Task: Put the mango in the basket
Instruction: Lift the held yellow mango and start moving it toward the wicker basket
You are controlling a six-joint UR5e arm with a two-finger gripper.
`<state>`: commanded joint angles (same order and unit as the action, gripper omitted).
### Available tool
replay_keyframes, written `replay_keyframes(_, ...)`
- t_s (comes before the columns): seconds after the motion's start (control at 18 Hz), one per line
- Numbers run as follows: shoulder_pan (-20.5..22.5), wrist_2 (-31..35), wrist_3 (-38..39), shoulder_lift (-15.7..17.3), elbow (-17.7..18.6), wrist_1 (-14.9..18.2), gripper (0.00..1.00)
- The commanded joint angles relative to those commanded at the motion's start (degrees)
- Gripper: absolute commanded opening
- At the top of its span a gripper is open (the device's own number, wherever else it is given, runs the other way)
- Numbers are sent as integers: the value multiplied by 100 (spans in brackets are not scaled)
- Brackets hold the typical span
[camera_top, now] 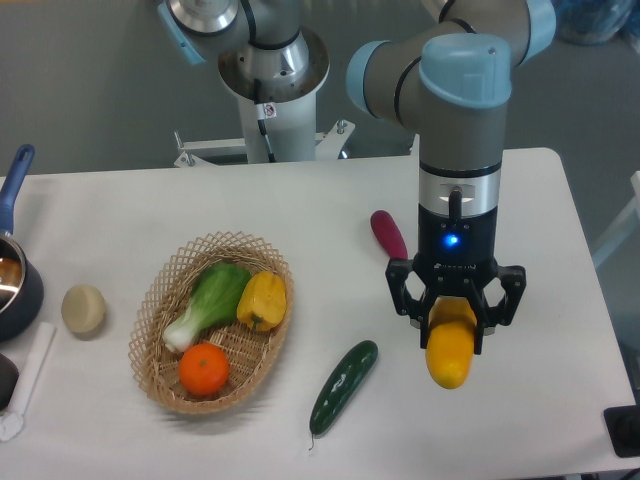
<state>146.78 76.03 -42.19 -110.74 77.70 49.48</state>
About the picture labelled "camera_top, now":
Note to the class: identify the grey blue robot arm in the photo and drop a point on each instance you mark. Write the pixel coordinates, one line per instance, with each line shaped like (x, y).
(449, 85)

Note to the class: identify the yellow mango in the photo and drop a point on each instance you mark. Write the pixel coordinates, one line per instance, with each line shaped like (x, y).
(451, 343)

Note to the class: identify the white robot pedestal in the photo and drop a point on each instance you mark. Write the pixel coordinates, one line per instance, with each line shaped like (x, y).
(276, 93)

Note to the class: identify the purple sweet potato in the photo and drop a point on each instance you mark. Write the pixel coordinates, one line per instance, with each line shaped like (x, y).
(388, 235)

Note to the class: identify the green bok choy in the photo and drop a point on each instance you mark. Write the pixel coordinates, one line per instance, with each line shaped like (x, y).
(212, 303)

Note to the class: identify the white rolled cloth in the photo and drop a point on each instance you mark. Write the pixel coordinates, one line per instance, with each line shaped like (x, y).
(12, 422)

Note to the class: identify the black device at edge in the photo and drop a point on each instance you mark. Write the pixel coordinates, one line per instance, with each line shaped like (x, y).
(623, 429)

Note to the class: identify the white frame at right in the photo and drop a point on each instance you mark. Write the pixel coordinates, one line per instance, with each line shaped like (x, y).
(620, 228)

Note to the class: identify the green cucumber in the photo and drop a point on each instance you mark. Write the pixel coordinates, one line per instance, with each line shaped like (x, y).
(340, 386)

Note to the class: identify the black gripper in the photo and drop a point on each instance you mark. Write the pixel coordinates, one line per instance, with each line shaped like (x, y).
(448, 253)

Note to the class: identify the blue plastic bag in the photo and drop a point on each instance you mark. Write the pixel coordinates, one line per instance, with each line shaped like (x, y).
(588, 23)

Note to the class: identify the dark round object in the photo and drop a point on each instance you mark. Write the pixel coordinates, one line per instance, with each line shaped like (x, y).
(9, 375)

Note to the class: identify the dark blue saucepan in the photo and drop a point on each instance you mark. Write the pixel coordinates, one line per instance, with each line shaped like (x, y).
(22, 290)

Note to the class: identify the beige round potato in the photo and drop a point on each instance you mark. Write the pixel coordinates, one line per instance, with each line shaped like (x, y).
(83, 309)

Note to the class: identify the yellow bell pepper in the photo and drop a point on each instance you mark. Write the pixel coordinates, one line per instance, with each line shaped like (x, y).
(263, 304)

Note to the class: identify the orange mandarin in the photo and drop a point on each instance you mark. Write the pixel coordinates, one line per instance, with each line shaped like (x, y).
(203, 369)

